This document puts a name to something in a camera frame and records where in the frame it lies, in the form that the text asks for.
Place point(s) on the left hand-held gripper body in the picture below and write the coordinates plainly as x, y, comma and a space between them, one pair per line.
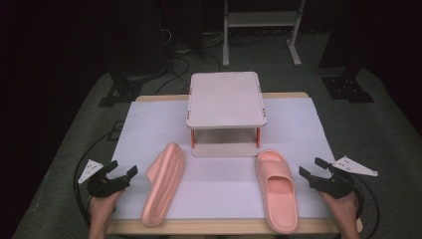
106, 186

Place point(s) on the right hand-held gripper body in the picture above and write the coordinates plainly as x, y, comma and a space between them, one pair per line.
336, 184

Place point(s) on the pink foam slipper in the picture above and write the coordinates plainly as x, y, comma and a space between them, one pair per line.
166, 186
277, 195

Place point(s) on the white shoe rack orange posts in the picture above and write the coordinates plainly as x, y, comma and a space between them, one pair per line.
225, 99

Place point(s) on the person's left hand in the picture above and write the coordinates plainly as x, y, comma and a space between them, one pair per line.
103, 210

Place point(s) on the person's right hand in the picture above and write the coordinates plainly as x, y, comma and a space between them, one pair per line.
345, 212

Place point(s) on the black stand base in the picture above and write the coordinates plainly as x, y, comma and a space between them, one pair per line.
124, 89
346, 88

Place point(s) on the white table sheet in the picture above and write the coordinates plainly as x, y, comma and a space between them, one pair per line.
219, 186

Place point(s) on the wooden table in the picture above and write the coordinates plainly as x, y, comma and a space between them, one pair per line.
215, 226

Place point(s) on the white metal desk frame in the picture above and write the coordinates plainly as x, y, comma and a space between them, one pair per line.
262, 19

